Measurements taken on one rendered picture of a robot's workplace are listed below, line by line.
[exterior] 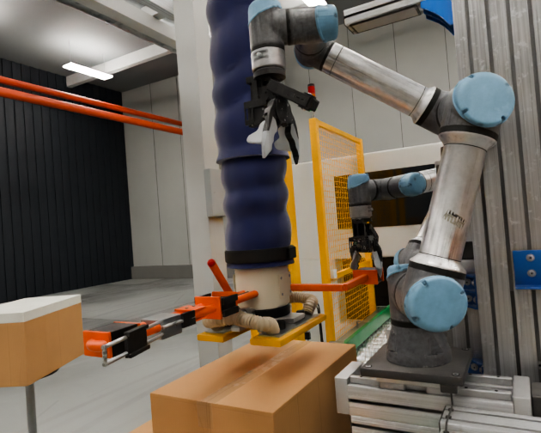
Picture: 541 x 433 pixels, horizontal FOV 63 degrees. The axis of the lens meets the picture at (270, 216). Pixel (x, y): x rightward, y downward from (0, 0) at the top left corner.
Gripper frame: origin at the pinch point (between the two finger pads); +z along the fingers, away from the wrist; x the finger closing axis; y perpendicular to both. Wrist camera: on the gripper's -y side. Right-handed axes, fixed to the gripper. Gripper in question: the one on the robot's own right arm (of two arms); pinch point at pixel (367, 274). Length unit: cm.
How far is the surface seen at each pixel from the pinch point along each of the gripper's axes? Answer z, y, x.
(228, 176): -36, 40, -29
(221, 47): -75, 41, -27
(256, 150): -43, 39, -19
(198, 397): 24, 59, -30
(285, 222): -20.5, 30.0, -15.5
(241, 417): 26, 62, -16
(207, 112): -95, -78, -121
